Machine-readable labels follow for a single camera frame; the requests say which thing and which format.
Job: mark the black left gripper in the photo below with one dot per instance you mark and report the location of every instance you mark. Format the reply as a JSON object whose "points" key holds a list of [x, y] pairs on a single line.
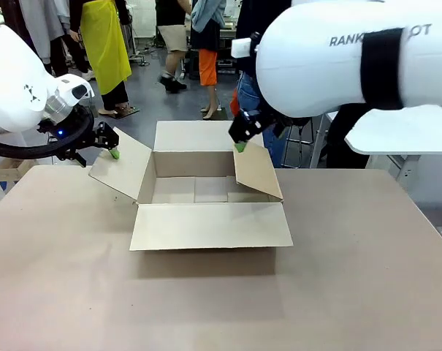
{"points": [[72, 126]]}

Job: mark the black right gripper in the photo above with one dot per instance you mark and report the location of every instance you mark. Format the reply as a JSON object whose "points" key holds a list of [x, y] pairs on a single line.
{"points": [[268, 117]]}

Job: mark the brown cardboard shipping box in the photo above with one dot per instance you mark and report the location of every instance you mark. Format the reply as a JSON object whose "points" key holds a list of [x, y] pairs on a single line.
{"points": [[206, 226]]}

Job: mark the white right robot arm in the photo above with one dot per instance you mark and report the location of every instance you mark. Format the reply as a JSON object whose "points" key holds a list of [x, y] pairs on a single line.
{"points": [[315, 66]]}

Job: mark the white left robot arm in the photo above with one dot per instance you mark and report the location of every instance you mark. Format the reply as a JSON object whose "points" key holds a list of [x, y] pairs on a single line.
{"points": [[12, 84]]}

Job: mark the person in dark button shirt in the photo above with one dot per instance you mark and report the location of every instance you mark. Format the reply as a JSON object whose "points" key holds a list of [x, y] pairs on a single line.
{"points": [[251, 95]]}

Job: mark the person in orange skirt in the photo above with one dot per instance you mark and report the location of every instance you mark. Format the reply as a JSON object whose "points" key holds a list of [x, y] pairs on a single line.
{"points": [[207, 55]]}

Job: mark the wooden crate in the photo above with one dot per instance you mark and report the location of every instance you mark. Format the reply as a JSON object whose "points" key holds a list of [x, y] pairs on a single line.
{"points": [[10, 169]]}

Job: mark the person in yellow apron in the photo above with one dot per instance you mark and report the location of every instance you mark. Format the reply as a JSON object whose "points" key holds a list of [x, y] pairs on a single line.
{"points": [[105, 47]]}

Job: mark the person in khaki shorts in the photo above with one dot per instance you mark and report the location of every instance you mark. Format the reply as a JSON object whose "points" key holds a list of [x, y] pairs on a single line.
{"points": [[171, 33]]}

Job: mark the person in grey coat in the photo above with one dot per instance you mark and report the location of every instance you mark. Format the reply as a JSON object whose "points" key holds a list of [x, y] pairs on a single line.
{"points": [[41, 29]]}

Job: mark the large white work table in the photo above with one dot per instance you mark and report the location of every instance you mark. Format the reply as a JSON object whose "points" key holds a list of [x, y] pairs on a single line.
{"points": [[407, 131]]}

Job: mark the metal stool frame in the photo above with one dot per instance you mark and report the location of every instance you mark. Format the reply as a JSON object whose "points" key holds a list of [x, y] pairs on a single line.
{"points": [[297, 146]]}

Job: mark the white right wrist camera block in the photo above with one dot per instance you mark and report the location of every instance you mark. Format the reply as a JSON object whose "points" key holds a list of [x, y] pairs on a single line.
{"points": [[242, 47]]}

